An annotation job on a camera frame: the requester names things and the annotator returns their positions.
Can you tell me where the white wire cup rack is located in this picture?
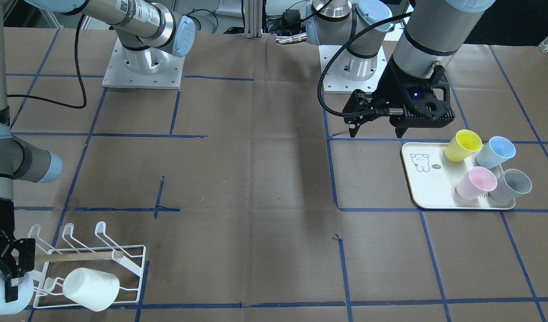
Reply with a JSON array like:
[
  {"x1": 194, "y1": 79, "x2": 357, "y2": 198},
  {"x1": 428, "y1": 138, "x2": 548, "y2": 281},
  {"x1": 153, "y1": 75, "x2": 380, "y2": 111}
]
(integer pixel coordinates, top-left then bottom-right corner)
[{"x1": 28, "y1": 221, "x2": 147, "y2": 312}]

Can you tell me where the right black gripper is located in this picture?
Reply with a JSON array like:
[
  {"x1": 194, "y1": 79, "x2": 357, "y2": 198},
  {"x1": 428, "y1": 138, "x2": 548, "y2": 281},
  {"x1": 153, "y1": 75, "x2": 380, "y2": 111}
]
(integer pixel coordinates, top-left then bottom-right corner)
[{"x1": 0, "y1": 198, "x2": 36, "y2": 302}]

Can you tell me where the grey plastic cup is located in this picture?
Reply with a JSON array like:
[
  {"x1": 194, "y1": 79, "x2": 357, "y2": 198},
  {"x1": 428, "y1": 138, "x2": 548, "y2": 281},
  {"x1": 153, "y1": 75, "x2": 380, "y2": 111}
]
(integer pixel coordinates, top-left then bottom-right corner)
[{"x1": 489, "y1": 169, "x2": 533, "y2": 202}]

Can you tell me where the pink plastic cup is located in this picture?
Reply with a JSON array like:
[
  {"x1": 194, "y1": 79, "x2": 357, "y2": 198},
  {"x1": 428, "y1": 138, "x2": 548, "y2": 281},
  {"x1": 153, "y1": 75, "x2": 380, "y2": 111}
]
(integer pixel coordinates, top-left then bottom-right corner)
[{"x1": 455, "y1": 166, "x2": 497, "y2": 200}]

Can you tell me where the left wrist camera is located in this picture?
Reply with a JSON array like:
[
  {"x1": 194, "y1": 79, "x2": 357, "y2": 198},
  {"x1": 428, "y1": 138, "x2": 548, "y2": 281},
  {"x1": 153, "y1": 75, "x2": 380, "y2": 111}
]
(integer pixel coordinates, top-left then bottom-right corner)
[{"x1": 390, "y1": 72, "x2": 455, "y2": 128}]

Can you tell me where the white plastic cup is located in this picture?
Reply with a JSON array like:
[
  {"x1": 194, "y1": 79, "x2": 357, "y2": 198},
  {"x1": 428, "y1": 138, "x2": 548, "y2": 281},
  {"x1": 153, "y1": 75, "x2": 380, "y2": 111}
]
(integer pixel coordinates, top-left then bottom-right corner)
[{"x1": 62, "y1": 267, "x2": 120, "y2": 312}]

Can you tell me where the light blue plastic cup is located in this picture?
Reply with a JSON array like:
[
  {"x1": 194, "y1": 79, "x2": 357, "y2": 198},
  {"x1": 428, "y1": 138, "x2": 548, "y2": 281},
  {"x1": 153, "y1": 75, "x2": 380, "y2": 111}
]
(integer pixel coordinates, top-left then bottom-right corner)
[{"x1": 476, "y1": 136, "x2": 516, "y2": 169}]

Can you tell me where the cream plastic tray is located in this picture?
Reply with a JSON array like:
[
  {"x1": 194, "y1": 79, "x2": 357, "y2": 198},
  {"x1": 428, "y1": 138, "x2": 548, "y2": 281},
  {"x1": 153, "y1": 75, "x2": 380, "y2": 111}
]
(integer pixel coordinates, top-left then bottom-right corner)
[{"x1": 400, "y1": 142, "x2": 515, "y2": 211}]

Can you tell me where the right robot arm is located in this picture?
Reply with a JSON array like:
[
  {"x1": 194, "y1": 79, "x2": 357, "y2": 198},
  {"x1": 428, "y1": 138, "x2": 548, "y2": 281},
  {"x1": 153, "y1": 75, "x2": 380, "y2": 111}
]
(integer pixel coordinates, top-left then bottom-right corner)
[{"x1": 0, "y1": 0, "x2": 196, "y2": 310}]

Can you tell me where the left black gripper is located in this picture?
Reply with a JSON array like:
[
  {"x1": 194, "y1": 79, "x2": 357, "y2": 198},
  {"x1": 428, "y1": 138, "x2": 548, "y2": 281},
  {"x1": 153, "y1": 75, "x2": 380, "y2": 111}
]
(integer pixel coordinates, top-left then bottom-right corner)
[{"x1": 343, "y1": 59, "x2": 455, "y2": 139}]

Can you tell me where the yellow plastic cup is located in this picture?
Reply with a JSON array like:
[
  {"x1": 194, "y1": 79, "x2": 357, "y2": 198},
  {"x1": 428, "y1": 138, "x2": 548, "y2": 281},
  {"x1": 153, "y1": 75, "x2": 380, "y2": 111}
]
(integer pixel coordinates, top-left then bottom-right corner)
[{"x1": 444, "y1": 130, "x2": 483, "y2": 162}]

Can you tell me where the aluminium frame post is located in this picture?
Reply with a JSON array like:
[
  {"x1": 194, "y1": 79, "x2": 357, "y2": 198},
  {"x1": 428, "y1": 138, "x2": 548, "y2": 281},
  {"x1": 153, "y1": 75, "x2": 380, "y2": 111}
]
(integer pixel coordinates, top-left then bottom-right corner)
[{"x1": 241, "y1": 0, "x2": 266, "y2": 39}]

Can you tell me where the black braided cable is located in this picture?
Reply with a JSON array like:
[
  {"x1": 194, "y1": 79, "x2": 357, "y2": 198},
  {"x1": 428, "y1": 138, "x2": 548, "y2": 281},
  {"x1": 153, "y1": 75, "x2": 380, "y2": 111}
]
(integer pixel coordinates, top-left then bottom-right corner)
[{"x1": 318, "y1": 11, "x2": 413, "y2": 118}]

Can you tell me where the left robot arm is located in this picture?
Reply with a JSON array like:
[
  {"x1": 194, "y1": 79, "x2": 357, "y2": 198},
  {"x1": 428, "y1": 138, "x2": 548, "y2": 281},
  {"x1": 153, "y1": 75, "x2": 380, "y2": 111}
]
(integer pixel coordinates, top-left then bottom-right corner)
[{"x1": 305, "y1": 0, "x2": 494, "y2": 138}]

